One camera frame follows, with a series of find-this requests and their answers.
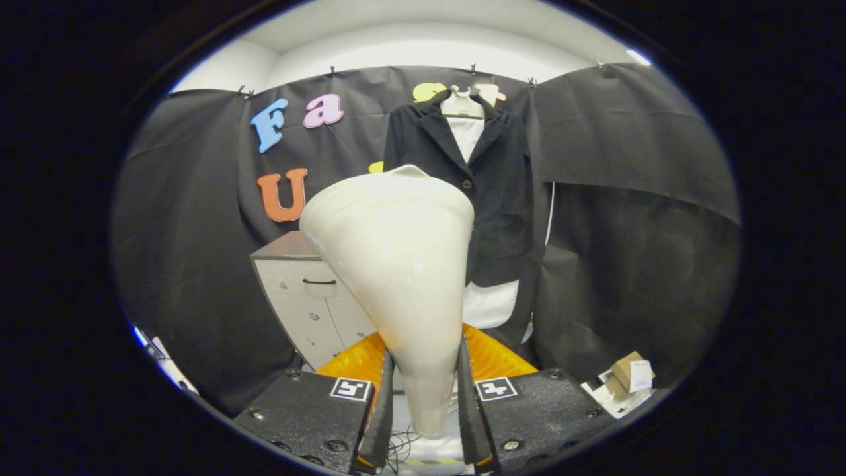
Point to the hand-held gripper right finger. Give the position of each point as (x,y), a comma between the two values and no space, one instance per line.
(468,423)

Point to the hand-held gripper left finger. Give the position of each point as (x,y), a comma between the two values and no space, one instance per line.
(383,423)

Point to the white garment steamer head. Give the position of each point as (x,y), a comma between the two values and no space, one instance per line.
(396,264)

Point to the black blazer jacket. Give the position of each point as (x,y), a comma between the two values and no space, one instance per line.
(502,198)

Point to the white clothes hanger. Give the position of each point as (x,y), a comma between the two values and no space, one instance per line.
(462,106)

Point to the white flat carton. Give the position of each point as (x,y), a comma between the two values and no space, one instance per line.
(611,404)

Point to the grey cabinet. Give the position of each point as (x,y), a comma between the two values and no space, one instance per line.
(291,311)

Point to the black backdrop cloth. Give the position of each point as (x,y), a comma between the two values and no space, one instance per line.
(628,264)

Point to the row of black backdrop clips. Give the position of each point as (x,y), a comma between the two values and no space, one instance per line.
(473,69)

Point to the small ceiling light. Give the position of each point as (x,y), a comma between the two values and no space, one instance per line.
(638,57)

